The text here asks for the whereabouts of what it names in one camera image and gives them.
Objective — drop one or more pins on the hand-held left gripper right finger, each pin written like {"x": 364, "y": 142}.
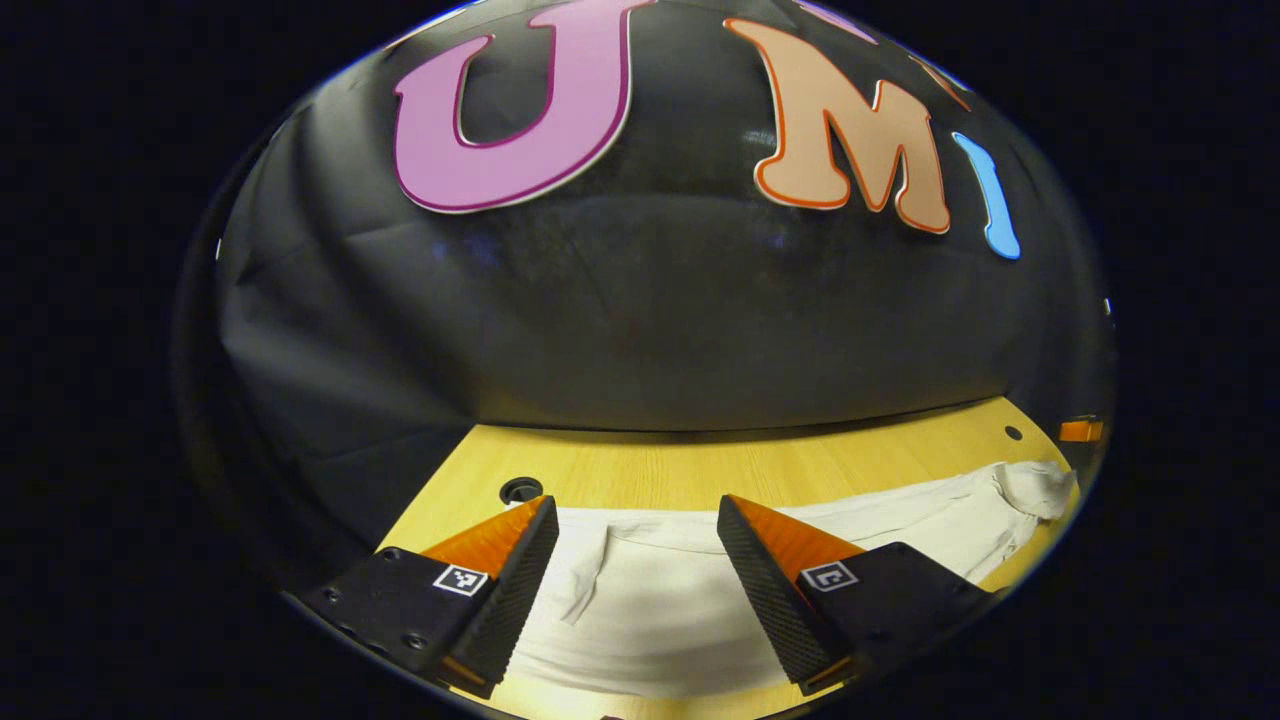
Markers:
{"x": 770, "y": 610}

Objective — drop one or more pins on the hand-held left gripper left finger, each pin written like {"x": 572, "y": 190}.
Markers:
{"x": 515, "y": 600}

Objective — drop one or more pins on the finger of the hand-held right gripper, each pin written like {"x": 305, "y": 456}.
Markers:
{"x": 1080, "y": 431}

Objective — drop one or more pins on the white jeans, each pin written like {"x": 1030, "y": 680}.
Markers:
{"x": 650, "y": 610}

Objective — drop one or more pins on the black backdrop cloth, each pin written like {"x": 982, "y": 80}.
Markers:
{"x": 650, "y": 330}

